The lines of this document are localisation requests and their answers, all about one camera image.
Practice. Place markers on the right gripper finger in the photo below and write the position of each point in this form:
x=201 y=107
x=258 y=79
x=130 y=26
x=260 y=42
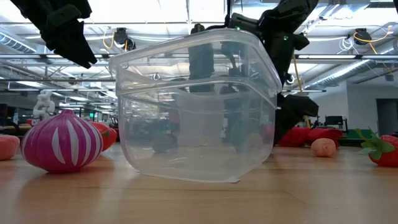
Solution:
x=231 y=62
x=295 y=115

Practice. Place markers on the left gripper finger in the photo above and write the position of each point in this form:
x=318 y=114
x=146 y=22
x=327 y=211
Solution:
x=71 y=43

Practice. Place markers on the pink peach toy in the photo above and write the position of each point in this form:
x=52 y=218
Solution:
x=323 y=147
x=7 y=147

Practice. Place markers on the clear plastic tupperware container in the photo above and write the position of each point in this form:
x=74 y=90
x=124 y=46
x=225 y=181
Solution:
x=140 y=109

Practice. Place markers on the large leafy strawberry toy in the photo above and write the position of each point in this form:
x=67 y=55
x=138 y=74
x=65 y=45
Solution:
x=385 y=152

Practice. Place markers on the purple striped onion toy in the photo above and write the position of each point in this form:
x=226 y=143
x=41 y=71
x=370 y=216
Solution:
x=62 y=143

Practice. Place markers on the red pepper toy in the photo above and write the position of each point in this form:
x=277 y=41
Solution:
x=109 y=137

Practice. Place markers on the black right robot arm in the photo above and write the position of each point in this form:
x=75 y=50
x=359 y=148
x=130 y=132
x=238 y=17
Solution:
x=295 y=9

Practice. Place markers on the small black hanging reel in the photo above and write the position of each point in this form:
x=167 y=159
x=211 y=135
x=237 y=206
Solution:
x=290 y=80

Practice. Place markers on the green cactus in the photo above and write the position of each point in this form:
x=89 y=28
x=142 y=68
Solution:
x=200 y=62

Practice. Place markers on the red cloth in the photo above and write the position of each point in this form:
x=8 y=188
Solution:
x=323 y=133

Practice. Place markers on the black computer monitor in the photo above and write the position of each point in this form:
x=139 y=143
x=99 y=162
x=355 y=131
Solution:
x=334 y=120

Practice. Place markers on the long ceiling light bar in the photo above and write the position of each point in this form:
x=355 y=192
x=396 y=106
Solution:
x=31 y=56
x=342 y=56

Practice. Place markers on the green box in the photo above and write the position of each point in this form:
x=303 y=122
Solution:
x=359 y=134

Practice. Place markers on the white twisted figure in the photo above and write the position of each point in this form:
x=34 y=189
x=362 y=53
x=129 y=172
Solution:
x=43 y=104

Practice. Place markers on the dark door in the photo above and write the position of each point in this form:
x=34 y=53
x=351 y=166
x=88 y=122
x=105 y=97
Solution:
x=387 y=116

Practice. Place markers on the silver ventilation duct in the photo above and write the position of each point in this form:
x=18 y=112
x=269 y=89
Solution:
x=15 y=43
x=342 y=73

